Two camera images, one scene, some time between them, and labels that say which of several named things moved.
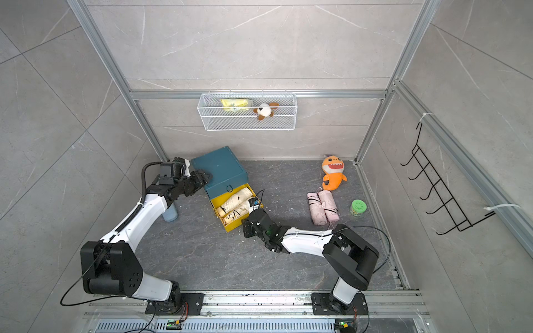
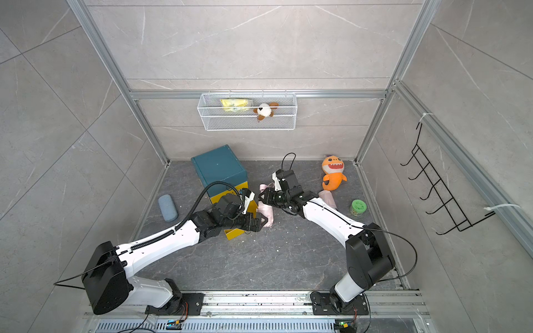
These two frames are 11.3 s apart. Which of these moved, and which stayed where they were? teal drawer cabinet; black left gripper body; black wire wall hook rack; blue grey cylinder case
Moved: black left gripper body
Stayed: blue grey cylinder case; teal drawer cabinet; black wire wall hook rack
